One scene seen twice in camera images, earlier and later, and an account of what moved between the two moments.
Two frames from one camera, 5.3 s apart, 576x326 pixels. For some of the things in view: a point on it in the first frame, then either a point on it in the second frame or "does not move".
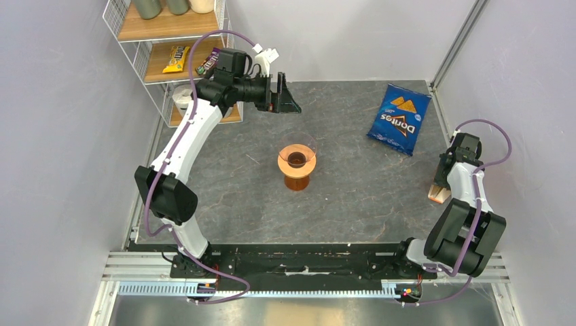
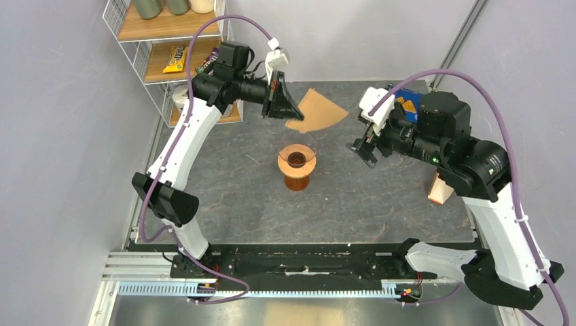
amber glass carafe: x=296 y=184 does not move
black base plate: x=297 y=262 does not move
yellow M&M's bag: x=176 y=59 does not move
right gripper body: x=439 y=178 → x=398 y=135
